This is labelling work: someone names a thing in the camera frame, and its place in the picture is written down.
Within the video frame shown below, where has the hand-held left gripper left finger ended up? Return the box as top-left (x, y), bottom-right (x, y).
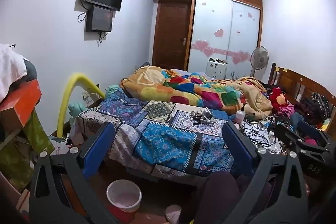
top-left (29, 122), bottom-right (118, 224)

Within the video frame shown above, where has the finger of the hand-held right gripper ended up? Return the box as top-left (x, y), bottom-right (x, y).
top-left (298, 119), bottom-right (332, 148)
top-left (274, 123), bottom-right (302, 152)

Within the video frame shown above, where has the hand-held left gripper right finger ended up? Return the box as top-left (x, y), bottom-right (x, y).
top-left (222, 121), bottom-right (309, 224)

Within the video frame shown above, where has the pile of clothes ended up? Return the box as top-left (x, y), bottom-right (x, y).
top-left (276, 93), bottom-right (334, 132)

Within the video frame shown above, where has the white pump bottle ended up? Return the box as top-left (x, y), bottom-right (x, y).
top-left (235, 104), bottom-right (247, 125)

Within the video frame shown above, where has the red plush toy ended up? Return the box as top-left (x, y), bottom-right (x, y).
top-left (269, 87), bottom-right (286, 109)

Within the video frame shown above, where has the teal plush toy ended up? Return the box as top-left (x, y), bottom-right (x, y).
top-left (69, 101), bottom-right (85, 125)

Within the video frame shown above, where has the person's dark trouser leg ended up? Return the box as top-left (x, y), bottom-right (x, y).
top-left (184, 172), bottom-right (265, 224)

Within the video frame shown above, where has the wooden headboard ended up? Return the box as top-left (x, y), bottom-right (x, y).
top-left (268, 63), bottom-right (336, 132)

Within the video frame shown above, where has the white plastic bucket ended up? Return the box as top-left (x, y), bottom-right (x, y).
top-left (106, 180), bottom-right (143, 213)

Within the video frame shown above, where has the teal pillow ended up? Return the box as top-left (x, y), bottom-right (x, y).
top-left (106, 84), bottom-right (122, 99)

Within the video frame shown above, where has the blue patchwork bedsheet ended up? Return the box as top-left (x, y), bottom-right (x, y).
top-left (70, 90), bottom-right (247, 178)

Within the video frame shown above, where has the yellow foam tube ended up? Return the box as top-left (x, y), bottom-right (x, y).
top-left (57, 72), bottom-right (105, 138)

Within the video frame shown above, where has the small white cabinet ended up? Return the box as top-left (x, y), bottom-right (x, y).
top-left (206, 59), bottom-right (227, 80)

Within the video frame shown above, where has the standing fan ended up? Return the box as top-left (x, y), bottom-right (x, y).
top-left (249, 46), bottom-right (269, 78)

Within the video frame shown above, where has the green bag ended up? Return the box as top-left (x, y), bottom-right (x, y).
top-left (0, 109), bottom-right (54, 189)

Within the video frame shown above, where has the orange box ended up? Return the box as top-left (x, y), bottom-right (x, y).
top-left (0, 80), bottom-right (42, 130)

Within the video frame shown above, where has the colourful patch blanket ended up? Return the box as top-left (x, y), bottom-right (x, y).
top-left (120, 66), bottom-right (273, 117)

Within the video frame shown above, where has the pink slipper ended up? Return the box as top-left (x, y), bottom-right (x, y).
top-left (165, 204), bottom-right (182, 223)

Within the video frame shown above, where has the white cloth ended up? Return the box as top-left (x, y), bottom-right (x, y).
top-left (0, 43), bottom-right (28, 102)

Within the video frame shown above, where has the brown wooden door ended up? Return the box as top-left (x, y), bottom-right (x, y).
top-left (152, 1), bottom-right (192, 71)

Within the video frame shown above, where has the wooden wardrobe with sliding doors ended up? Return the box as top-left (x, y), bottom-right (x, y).
top-left (147, 0), bottom-right (263, 80)

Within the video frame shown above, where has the tangle of cables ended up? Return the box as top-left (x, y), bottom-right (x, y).
top-left (240, 116), bottom-right (279, 154)

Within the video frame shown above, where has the white earphone cable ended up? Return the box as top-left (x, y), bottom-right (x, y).
top-left (200, 107), bottom-right (218, 121)

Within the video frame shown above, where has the small black wall monitor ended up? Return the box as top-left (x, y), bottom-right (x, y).
top-left (85, 6), bottom-right (114, 33)

